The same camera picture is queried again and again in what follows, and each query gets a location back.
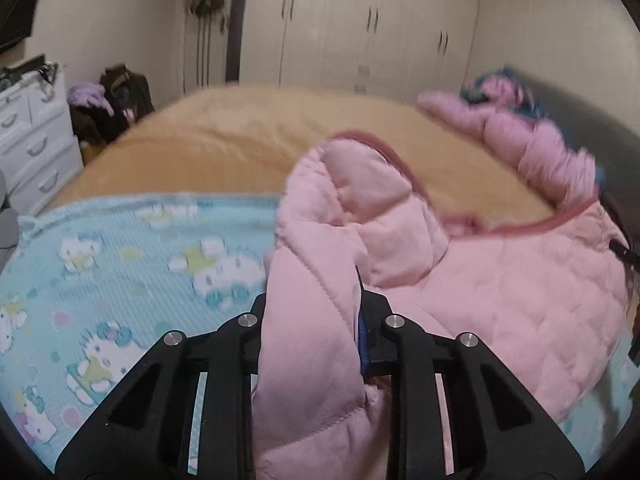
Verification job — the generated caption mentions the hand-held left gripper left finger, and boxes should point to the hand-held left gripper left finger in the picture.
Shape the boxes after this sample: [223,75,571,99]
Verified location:
[55,292,268,480]

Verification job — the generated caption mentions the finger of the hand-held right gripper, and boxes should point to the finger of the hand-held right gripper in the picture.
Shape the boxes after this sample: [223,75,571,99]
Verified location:
[610,238,640,264]

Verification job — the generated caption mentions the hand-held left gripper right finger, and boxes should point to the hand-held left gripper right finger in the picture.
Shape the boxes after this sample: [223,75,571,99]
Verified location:
[355,267,586,480]

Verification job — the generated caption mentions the pink quilted jacket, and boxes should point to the pink quilted jacket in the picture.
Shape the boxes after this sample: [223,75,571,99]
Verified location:
[250,130,634,480]

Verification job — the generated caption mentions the blue cartoon printed blanket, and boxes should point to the blue cartoon printed blanket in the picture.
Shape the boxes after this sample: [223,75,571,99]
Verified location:
[0,192,640,472]

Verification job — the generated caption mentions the dark grey padded headboard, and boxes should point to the dark grey padded headboard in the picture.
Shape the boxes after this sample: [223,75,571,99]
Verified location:
[514,66,640,223]

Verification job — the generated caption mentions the pink puffer jacket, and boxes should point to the pink puffer jacket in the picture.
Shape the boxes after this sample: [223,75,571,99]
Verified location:
[416,75,605,207]

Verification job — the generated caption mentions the tan bed cover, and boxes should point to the tan bed cover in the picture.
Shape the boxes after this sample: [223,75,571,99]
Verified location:
[49,83,567,227]

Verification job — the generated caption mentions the teal and pink garment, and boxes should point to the teal and pink garment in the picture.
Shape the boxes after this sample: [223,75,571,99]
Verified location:
[459,64,547,117]

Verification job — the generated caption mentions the dark travel bag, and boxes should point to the dark travel bag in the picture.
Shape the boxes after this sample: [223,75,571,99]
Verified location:
[99,63,154,127]

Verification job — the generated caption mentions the purple cloth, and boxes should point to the purple cloth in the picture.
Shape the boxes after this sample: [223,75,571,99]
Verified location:
[67,82,117,117]

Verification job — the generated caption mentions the white drawer chest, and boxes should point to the white drawer chest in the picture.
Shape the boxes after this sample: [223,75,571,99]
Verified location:
[0,55,84,217]

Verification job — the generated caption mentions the dark vertical pole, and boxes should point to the dark vertical pole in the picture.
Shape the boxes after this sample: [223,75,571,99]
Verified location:
[224,0,252,84]

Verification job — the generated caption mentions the cream wardrobe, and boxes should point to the cream wardrobe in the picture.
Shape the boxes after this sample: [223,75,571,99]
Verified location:
[239,0,483,107]

